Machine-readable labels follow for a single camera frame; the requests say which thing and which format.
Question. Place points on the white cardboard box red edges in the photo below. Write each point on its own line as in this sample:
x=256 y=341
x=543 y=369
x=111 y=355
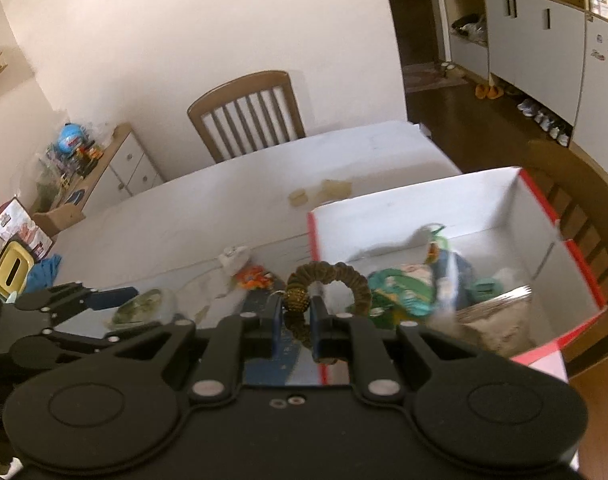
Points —
x=484 y=210

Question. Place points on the large yellow translucent block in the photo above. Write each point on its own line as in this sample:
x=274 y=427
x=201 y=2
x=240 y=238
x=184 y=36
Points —
x=335 y=187

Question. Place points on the pile of toys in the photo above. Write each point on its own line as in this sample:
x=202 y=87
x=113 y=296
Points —
x=71 y=152

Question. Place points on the tall hallway cabinet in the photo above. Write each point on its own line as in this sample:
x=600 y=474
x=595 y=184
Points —
x=539 y=45

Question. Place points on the small orange toy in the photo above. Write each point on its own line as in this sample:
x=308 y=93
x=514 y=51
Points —
x=254 y=277

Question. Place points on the small brown cardboard box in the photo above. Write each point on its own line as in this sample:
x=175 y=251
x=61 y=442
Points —
x=58 y=219

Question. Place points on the row of shoes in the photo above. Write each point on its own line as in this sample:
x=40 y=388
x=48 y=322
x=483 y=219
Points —
x=544 y=120

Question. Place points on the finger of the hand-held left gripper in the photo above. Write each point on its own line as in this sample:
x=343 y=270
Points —
x=83 y=342
x=111 y=299

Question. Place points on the white drawer cabinet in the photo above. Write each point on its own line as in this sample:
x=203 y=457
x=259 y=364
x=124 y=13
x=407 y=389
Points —
x=118 y=170

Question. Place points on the green printed packet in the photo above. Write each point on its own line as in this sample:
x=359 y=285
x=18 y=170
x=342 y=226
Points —
x=404 y=285

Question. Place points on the small round yellow block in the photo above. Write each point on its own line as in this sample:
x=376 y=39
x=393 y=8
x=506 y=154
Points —
x=299 y=197

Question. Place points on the pair of beige slippers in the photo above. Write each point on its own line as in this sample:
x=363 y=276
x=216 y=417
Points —
x=449 y=66

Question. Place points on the crumpled clear wrapper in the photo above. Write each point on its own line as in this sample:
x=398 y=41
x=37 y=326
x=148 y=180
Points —
x=208 y=295

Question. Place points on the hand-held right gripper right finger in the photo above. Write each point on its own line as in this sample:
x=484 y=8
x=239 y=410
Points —
x=318 y=332

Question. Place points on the red printed game box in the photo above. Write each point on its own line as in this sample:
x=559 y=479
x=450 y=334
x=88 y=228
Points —
x=18 y=230

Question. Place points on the white grey orange plastic bag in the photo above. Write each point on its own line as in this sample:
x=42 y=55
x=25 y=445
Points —
x=451 y=272

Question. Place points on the orange slipper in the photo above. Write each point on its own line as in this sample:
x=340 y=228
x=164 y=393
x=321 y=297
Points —
x=482 y=91
x=495 y=92

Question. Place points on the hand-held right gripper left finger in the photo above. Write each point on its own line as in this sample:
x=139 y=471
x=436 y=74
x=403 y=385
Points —
x=275 y=325

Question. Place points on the patterned doormat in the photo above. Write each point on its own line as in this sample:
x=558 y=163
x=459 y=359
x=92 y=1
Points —
x=431 y=76

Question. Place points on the clear pack with green contents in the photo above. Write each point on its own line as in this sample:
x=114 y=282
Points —
x=143 y=307

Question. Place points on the wooden slat-back chair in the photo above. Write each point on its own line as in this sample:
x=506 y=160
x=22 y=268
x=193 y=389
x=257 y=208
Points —
x=246 y=110

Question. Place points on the small white toy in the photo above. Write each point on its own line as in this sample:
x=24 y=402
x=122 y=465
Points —
x=233 y=256

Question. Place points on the blue cloth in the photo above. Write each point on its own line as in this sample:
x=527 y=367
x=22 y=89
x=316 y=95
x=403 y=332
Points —
x=43 y=271

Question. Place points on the wooden chair with curved back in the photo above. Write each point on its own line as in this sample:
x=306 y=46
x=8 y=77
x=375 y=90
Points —
x=579 y=220

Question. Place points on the yellow tissue box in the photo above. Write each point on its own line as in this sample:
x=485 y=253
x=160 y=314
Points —
x=11 y=270

